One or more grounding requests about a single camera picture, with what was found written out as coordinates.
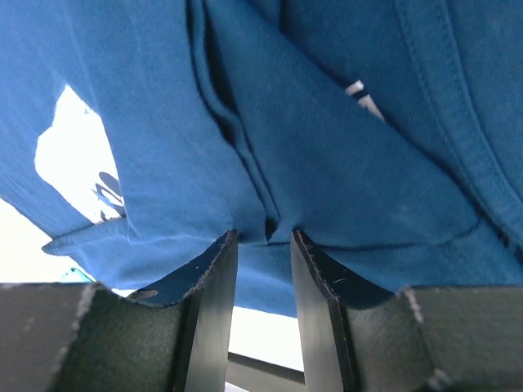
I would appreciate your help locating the folded turquoise t shirt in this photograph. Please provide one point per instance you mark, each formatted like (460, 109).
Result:
(75, 275)

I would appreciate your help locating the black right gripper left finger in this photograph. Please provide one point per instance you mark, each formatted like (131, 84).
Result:
(172, 335)

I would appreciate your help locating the navy blue t shirt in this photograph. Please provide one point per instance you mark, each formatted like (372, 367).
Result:
(134, 133)

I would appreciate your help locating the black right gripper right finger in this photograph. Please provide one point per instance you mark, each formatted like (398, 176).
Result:
(357, 337)

